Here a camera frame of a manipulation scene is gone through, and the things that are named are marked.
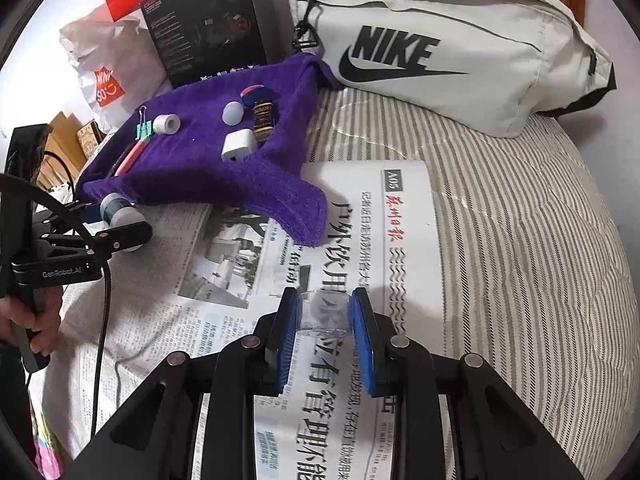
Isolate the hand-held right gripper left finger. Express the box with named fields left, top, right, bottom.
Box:
left=65, top=287, right=301, bottom=480

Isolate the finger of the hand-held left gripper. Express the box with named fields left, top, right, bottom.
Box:
left=32, top=200, right=104, bottom=235
left=82, top=220, right=153, bottom=262

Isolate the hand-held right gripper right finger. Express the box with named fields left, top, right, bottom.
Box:
left=349, top=287, right=586, bottom=480

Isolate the white bottle with blue label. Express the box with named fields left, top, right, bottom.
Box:
left=99, top=192, right=146, bottom=253

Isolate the clear plastic bottle cap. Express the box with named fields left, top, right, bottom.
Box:
left=295, top=287, right=357, bottom=338

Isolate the coral pink pen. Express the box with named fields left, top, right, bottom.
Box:
left=114, top=140, right=150, bottom=177

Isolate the green binder clip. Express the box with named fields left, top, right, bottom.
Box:
left=135, top=106, right=156, bottom=141

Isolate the white tape roll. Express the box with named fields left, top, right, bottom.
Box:
left=152, top=112, right=182, bottom=136

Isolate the white charger plug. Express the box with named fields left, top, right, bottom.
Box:
left=220, top=130, right=258, bottom=163

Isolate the dark brown lighter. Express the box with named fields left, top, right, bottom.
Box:
left=251, top=101, right=277, bottom=139

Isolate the blue and pink round eraser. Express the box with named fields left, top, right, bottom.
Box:
left=239, top=85, right=268, bottom=108

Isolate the person's left hand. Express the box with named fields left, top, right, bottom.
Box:
left=0, top=285, right=64, bottom=357

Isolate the wooden headboard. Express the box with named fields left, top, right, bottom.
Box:
left=37, top=110, right=103, bottom=192

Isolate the small patterned wooden box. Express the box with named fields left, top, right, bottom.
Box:
left=75, top=120, right=102, bottom=155

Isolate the purple towel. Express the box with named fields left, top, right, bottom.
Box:
left=80, top=54, right=346, bottom=247

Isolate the newspaper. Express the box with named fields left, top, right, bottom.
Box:
left=107, top=160, right=443, bottom=480

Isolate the floral printed blanket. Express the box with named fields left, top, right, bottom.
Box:
left=29, top=395, right=73, bottom=480

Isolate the white plastic shopping bag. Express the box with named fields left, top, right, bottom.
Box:
left=59, top=7, right=171, bottom=133

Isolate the striped bedsheet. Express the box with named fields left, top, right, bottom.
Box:
left=50, top=85, right=633, bottom=480

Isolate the black product box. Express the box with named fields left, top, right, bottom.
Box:
left=139, top=0, right=268, bottom=88

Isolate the white sling bag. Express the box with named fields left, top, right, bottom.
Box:
left=286, top=0, right=617, bottom=138

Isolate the black cable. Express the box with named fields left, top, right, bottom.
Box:
left=0, top=172, right=113, bottom=436

